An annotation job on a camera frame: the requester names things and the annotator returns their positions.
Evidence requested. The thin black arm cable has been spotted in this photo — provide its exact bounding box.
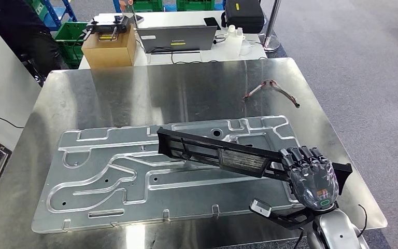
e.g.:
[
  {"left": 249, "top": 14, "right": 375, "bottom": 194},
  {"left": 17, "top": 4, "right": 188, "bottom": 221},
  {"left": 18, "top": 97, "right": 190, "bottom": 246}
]
[{"left": 357, "top": 204, "right": 368, "bottom": 238}]

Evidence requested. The grey laptop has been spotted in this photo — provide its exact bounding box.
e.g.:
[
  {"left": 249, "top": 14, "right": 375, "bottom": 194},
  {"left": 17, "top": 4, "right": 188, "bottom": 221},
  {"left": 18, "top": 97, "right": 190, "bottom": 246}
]
[{"left": 136, "top": 25, "right": 218, "bottom": 55}]

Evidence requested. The white plastic bottle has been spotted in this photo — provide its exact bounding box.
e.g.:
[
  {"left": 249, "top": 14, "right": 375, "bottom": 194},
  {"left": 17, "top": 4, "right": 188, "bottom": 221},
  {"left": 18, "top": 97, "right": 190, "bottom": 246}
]
[
  {"left": 236, "top": 27, "right": 246, "bottom": 58},
  {"left": 224, "top": 24, "right": 238, "bottom": 59}
]

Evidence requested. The black plastic plate frame part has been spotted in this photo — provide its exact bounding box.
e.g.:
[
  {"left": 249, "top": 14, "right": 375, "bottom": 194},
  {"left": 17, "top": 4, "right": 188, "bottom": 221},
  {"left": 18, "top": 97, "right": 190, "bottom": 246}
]
[{"left": 157, "top": 127, "right": 353, "bottom": 196}]

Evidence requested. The large stamped metal panel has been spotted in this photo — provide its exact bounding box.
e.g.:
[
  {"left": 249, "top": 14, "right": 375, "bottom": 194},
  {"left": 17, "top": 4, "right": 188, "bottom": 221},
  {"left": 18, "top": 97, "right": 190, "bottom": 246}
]
[{"left": 31, "top": 115, "right": 309, "bottom": 234}]

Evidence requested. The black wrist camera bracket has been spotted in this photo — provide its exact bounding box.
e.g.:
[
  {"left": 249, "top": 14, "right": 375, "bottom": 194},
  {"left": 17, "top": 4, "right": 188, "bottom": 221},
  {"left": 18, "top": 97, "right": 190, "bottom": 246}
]
[{"left": 267, "top": 206, "right": 318, "bottom": 230}]

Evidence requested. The person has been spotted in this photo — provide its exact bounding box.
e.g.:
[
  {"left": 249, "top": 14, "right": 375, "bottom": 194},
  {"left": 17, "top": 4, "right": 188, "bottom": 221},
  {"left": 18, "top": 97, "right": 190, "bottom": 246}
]
[{"left": 0, "top": 0, "right": 64, "bottom": 78}]

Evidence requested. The chrome stanchion with round base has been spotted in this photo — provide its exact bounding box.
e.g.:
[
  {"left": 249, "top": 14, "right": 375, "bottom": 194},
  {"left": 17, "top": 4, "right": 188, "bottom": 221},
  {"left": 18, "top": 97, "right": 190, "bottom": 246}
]
[{"left": 259, "top": 0, "right": 283, "bottom": 53}]

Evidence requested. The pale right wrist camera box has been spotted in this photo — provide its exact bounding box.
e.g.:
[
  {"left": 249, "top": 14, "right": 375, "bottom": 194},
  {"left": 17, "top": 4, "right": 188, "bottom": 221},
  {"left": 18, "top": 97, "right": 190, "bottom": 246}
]
[{"left": 249, "top": 198, "right": 273, "bottom": 218}]

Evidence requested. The black office chair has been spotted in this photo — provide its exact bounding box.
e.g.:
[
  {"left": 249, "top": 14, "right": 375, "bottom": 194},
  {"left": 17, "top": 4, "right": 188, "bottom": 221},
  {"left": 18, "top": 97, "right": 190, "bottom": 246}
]
[{"left": 20, "top": 54, "right": 49, "bottom": 87}]

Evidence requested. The black handheld controller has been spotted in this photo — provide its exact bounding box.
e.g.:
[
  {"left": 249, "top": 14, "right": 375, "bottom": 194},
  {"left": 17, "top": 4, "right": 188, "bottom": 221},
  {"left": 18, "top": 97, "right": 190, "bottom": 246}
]
[{"left": 83, "top": 15, "right": 131, "bottom": 42}]

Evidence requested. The blue background rack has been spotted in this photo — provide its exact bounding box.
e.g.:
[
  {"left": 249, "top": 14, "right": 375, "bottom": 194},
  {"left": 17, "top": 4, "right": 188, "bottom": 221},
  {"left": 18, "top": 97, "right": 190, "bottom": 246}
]
[{"left": 39, "top": 0, "right": 122, "bottom": 32}]

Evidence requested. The steel workbench table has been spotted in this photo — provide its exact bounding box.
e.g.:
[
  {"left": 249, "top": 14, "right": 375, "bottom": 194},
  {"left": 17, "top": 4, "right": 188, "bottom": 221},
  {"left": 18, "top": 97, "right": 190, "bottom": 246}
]
[{"left": 0, "top": 57, "right": 389, "bottom": 249}]

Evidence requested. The white board panel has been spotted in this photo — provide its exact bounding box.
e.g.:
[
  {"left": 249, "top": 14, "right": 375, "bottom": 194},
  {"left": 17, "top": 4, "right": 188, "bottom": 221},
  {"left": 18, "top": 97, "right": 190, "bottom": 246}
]
[{"left": 0, "top": 22, "right": 42, "bottom": 152}]

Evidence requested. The black cable on white board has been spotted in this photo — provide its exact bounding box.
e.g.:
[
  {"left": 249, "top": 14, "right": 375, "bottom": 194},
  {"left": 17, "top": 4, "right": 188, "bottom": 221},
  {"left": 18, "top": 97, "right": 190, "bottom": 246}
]
[{"left": 0, "top": 94, "right": 24, "bottom": 130}]

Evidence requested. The black carrying case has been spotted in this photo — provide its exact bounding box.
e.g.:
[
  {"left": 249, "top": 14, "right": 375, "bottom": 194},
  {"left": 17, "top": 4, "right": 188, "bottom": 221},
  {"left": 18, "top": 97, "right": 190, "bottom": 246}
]
[{"left": 221, "top": 0, "right": 265, "bottom": 34}]

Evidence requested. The cardboard box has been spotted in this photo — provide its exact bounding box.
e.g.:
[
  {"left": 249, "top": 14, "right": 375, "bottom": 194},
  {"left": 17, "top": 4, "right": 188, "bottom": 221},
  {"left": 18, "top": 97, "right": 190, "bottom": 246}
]
[{"left": 81, "top": 25, "right": 138, "bottom": 70}]

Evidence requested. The black laptop cable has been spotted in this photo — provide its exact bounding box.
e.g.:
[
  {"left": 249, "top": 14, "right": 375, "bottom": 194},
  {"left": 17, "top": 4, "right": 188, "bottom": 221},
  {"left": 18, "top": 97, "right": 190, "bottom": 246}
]
[{"left": 169, "top": 51, "right": 220, "bottom": 65}]

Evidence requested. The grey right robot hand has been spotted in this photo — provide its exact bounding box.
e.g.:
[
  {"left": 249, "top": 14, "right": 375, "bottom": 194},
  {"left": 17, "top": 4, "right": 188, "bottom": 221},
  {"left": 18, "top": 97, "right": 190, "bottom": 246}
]
[{"left": 278, "top": 146, "right": 340, "bottom": 211}]

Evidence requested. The black phone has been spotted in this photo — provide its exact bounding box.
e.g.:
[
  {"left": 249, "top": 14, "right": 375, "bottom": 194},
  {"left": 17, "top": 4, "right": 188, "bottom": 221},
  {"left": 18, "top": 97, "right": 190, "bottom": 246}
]
[{"left": 204, "top": 17, "right": 222, "bottom": 31}]

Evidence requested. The clear plastic cup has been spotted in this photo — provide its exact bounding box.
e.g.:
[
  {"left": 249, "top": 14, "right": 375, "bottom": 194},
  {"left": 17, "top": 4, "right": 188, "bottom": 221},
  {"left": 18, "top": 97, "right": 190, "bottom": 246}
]
[{"left": 240, "top": 39, "right": 254, "bottom": 57}]

